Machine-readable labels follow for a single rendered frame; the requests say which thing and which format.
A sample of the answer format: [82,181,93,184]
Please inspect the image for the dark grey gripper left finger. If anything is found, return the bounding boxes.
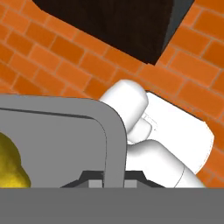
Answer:
[59,170,105,189]

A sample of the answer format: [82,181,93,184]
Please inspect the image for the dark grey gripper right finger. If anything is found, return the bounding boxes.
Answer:
[123,171,166,189]

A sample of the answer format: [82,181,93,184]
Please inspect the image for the grey food container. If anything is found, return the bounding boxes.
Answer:
[0,94,128,189]

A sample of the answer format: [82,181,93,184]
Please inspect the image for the yellow lemon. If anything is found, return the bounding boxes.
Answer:
[0,132,32,189]

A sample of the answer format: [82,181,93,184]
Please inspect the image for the white rounded jointed object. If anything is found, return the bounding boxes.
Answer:
[99,79,215,189]

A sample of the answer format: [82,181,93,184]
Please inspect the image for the dark brown cabinet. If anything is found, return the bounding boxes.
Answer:
[31,0,196,67]

